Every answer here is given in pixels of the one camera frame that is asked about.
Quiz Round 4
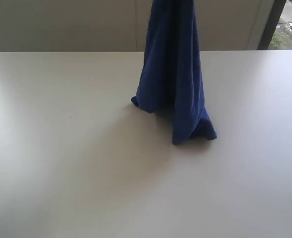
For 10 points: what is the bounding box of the dark window frame post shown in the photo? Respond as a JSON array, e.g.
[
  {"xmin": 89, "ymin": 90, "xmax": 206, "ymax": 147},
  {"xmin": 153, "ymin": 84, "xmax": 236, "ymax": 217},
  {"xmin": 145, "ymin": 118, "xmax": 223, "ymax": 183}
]
[{"xmin": 257, "ymin": 0, "xmax": 286, "ymax": 50}]

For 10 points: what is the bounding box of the blue towel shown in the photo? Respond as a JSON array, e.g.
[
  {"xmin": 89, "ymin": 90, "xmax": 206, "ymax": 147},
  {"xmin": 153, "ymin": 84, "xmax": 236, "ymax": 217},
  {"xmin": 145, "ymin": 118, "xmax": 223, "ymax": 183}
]
[{"xmin": 131, "ymin": 0, "xmax": 217, "ymax": 145}]

